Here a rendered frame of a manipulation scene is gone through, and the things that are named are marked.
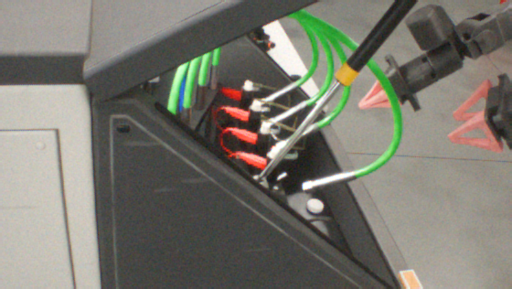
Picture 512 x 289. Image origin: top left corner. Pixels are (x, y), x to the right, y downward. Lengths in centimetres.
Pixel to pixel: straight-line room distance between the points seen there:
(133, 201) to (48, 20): 20
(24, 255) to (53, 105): 21
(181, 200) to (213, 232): 7
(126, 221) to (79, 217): 5
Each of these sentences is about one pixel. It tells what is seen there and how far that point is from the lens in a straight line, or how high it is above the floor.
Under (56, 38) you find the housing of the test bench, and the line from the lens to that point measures 51.
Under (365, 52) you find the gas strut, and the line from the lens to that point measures 57.
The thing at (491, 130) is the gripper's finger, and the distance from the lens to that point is 79.
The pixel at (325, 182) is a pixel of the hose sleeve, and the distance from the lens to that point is 96.
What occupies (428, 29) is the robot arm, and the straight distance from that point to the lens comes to 97.
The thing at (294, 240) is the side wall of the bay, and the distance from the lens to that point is 68.
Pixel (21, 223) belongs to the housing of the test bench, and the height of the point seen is 130.
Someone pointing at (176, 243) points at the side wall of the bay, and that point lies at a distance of 64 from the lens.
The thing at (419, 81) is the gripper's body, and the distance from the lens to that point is 100.
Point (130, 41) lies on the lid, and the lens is 47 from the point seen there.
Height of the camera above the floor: 173
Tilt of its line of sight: 36 degrees down
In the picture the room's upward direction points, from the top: 10 degrees clockwise
